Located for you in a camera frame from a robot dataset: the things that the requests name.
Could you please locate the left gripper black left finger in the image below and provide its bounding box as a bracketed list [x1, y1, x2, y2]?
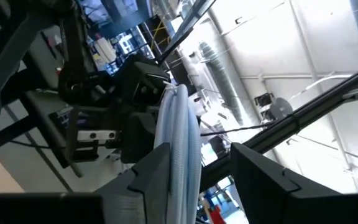
[0, 142, 172, 224]

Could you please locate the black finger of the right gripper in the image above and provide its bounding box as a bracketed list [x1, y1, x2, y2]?
[146, 72, 172, 95]

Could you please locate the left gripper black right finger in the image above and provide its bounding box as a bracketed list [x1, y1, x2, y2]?
[229, 142, 358, 224]

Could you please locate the large light blue ethernet cable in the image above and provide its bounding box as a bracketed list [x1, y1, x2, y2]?
[153, 83, 203, 224]

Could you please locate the red box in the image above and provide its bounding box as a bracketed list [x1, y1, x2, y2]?
[208, 204, 227, 224]

